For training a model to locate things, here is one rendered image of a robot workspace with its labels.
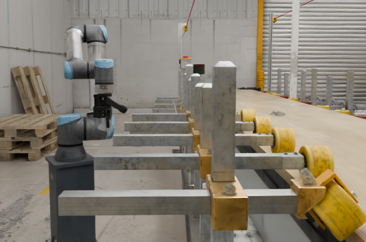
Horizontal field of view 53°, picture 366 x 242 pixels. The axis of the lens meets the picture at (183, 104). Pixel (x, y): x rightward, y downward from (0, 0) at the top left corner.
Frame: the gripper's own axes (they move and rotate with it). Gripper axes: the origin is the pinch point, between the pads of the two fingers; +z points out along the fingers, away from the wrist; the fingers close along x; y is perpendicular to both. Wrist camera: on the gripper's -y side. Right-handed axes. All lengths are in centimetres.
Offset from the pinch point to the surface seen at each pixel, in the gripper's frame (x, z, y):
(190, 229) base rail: 82, 13, -35
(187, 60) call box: -50, -38, -42
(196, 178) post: 74, 1, -37
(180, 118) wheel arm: 27.4, -11.4, -34.1
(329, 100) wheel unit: -86, -9, -150
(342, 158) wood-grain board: 82, -7, -78
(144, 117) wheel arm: 27.0, -11.7, -18.7
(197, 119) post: 74, -17, -37
